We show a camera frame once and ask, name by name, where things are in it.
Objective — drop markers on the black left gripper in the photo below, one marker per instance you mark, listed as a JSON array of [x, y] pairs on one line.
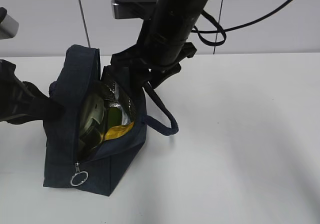
[[21, 103]]

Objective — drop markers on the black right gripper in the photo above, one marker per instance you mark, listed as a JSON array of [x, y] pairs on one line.
[[133, 58]]

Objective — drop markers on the green cucumber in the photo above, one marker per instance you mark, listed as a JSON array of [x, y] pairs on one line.
[[114, 117]]

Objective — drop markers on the green lidded glass container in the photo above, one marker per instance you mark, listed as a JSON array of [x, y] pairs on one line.
[[92, 124]]

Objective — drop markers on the yellow toy pumpkin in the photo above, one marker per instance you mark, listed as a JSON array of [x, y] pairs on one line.
[[118, 131]]

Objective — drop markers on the navy blue lunch bag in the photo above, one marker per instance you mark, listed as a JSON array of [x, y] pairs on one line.
[[107, 111]]

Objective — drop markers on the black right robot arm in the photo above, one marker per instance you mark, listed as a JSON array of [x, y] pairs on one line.
[[162, 42]]

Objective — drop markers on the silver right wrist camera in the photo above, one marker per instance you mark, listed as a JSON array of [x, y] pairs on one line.
[[133, 9]]

